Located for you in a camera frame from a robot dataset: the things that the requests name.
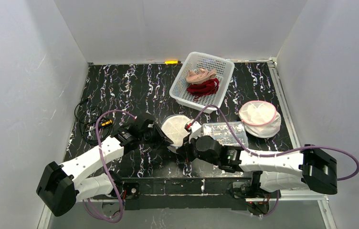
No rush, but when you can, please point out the white mesh bag pink trim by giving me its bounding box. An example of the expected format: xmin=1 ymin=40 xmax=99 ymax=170
xmin=238 ymin=100 xmax=282 ymax=138

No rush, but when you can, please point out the yellow orange marker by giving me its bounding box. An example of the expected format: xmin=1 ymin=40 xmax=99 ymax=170
xmin=164 ymin=60 xmax=181 ymax=64

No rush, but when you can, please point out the beige pink bra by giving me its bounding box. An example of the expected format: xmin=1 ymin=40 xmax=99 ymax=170
xmin=186 ymin=68 xmax=217 ymax=84

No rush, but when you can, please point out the dark red bra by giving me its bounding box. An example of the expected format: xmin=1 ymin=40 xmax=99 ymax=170
xmin=187 ymin=78 xmax=220 ymax=97

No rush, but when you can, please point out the black base frame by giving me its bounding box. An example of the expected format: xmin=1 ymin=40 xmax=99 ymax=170
xmin=102 ymin=177 xmax=281 ymax=217

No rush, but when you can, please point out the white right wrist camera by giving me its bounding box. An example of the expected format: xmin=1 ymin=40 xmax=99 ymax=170
xmin=185 ymin=120 xmax=202 ymax=140

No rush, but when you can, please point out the black coiled cable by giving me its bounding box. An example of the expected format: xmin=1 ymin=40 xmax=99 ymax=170
xmin=73 ymin=98 xmax=114 ymax=146

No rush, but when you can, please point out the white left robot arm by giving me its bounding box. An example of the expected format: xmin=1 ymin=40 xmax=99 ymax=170
xmin=36 ymin=114 xmax=173 ymax=217

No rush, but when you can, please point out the clear plastic compartment box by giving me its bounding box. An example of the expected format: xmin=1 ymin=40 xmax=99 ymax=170
xmin=202 ymin=121 xmax=248 ymax=147

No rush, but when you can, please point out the white plastic basket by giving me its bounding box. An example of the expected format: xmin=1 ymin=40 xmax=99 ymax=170
xmin=169 ymin=52 xmax=235 ymax=111

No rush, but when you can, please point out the aluminium rail frame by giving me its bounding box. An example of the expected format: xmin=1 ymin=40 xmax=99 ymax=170
xmin=268 ymin=57 xmax=329 ymax=203

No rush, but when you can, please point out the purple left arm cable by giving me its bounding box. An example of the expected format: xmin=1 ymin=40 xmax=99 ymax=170
xmin=82 ymin=109 xmax=138 ymax=224

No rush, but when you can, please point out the white mesh bag blue trim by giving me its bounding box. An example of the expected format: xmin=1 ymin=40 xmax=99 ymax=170
xmin=161 ymin=114 xmax=191 ymax=153

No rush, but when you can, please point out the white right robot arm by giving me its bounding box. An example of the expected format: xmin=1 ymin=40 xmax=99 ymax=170
xmin=176 ymin=135 xmax=338 ymax=195

